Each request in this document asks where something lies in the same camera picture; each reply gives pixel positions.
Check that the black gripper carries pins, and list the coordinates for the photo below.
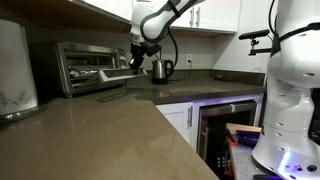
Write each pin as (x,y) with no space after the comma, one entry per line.
(138,51)

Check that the toaster oven glass door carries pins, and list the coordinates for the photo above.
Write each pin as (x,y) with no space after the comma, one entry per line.
(120,76)

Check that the white robot base table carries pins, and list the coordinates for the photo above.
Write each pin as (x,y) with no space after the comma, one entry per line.
(243,163)

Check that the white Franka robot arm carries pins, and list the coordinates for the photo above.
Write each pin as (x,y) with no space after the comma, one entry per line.
(290,93)

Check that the narrow white cabinet door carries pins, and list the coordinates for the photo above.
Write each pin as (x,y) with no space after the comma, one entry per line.
(176,120)

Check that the silver toaster oven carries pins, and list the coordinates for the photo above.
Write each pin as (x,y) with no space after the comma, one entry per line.
(53,66)

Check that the stainless steel electric kettle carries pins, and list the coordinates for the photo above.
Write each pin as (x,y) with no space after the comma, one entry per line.
(160,70)

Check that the small black countertop object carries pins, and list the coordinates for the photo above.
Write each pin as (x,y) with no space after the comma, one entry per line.
(221,78)

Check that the white paper towel roll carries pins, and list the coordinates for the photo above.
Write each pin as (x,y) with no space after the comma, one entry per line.
(15,70)

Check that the orange clamp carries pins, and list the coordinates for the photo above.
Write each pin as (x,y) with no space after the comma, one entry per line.
(232,141)

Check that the wooden board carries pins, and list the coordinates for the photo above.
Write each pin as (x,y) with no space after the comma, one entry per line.
(243,127)

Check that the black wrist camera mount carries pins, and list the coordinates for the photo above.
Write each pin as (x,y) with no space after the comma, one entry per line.
(153,49)

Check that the white wall outlet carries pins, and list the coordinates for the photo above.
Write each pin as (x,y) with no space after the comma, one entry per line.
(189,59)

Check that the white upper wall cabinets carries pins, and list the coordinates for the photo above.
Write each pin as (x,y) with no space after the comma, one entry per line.
(213,15)

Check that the black camera on stand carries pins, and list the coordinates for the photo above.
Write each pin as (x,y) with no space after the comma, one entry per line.
(255,34)

